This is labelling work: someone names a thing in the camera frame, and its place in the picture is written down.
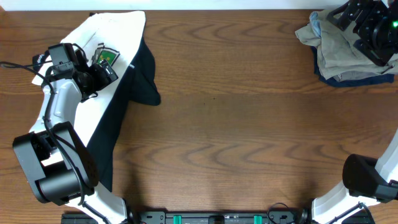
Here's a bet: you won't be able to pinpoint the olive green shorts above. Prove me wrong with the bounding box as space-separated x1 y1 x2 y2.
295 10 397 79

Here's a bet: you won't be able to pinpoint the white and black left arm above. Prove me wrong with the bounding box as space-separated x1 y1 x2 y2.
12 60 133 223

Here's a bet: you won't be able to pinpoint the white graphic t-shirt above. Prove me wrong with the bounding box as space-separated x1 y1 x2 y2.
39 11 146 150

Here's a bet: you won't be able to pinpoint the black garment under t-shirt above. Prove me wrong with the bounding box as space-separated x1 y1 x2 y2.
31 37 162 193

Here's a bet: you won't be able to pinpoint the navy blue garment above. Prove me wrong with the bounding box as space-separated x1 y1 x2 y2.
310 47 395 88

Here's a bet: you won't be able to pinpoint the grey shorts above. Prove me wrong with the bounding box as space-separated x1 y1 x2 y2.
333 71 382 82

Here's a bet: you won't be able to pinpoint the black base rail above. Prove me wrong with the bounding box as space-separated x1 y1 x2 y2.
60 202 312 224

